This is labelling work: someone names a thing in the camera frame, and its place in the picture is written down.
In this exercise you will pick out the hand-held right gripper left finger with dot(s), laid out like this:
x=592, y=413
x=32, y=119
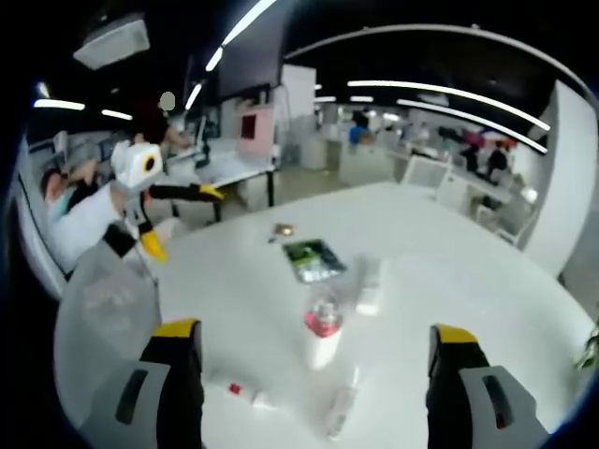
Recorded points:
x=180, y=402

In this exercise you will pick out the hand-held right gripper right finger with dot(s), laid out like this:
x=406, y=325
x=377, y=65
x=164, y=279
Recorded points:
x=447, y=402

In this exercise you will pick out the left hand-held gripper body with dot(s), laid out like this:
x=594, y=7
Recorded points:
x=133, y=166

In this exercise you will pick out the gold skincare sachet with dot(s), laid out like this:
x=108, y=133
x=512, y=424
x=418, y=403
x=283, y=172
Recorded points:
x=284, y=228

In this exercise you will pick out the white skincare tube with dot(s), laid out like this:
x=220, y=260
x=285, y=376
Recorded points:
x=367, y=294

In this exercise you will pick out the red collar skincare pump bottle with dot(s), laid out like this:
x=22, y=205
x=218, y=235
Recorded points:
x=323, y=351

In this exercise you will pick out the green black skincare sachet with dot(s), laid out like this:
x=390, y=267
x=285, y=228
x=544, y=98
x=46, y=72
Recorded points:
x=306, y=252

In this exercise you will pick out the white workbench black legs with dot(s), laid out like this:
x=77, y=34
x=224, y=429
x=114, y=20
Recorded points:
x=234, y=168

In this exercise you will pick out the short ceiling light strip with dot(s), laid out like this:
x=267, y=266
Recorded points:
x=193, y=97

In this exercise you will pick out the pink panel dark red square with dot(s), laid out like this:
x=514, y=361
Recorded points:
x=262, y=140

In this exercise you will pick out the ceiling air conditioner unit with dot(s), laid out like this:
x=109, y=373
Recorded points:
x=112, y=44

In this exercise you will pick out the large dark hanging screen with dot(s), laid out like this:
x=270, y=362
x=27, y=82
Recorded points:
x=252, y=61

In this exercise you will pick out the potted green plant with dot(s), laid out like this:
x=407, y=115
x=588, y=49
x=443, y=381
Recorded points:
x=592, y=346

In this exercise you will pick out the long ceiling light strip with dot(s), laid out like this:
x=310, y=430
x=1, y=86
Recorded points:
x=444, y=89
x=468, y=117
x=250, y=22

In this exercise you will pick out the white mesh office chair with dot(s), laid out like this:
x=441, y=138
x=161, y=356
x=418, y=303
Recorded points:
x=510, y=215
x=426, y=175

